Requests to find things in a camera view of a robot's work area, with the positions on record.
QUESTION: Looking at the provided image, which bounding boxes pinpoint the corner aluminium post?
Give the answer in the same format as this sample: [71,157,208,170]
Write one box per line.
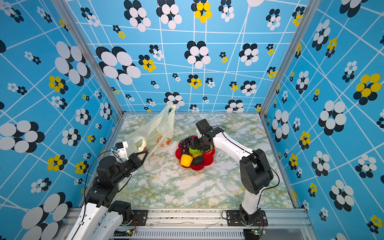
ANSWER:
[52,1,124,118]
[259,0,321,117]

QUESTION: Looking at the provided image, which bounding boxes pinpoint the right corner aluminium post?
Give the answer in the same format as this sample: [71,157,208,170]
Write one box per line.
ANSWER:
[259,0,321,117]

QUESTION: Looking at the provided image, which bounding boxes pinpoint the dark avocado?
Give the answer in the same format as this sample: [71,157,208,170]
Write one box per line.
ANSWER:
[191,156,205,166]

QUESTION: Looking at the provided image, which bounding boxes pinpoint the red flower-shaped plate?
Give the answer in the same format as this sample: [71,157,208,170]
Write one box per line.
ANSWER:
[175,136,216,171]

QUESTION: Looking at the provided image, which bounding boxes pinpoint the left corner aluminium post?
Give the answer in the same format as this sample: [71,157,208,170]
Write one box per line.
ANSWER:
[52,1,124,118]

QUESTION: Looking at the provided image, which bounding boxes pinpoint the yellow bell pepper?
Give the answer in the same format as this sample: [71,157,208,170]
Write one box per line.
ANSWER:
[180,154,194,168]

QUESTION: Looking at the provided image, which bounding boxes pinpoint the yellowish plastic bag orange print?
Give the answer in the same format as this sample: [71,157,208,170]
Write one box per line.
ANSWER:
[125,105,176,156]

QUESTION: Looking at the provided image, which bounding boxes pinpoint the aluminium front rail frame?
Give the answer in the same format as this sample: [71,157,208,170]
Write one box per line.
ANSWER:
[57,209,317,240]

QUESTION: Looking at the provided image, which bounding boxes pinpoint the green bumpy fruit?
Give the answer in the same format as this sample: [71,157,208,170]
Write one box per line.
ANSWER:
[189,148,205,158]

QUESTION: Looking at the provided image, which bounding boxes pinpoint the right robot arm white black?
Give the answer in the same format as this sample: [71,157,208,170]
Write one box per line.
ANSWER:
[192,123,278,226]

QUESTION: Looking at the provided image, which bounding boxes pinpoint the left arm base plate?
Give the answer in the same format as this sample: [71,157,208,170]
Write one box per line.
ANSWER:
[122,210,148,227]

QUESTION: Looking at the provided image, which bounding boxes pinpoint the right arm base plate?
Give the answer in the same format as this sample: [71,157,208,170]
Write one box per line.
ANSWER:
[226,210,269,228]

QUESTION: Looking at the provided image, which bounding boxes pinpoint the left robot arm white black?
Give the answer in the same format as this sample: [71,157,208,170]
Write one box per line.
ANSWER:
[67,151,149,240]

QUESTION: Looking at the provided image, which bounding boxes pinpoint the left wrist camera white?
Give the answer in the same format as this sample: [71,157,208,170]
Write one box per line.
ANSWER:
[115,142,128,162]

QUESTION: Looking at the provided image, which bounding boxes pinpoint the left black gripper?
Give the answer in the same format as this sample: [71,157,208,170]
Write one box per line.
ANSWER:
[111,150,148,187]

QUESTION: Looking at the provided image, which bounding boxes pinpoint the dark purple grapes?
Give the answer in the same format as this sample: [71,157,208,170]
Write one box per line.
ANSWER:
[179,136,193,155]

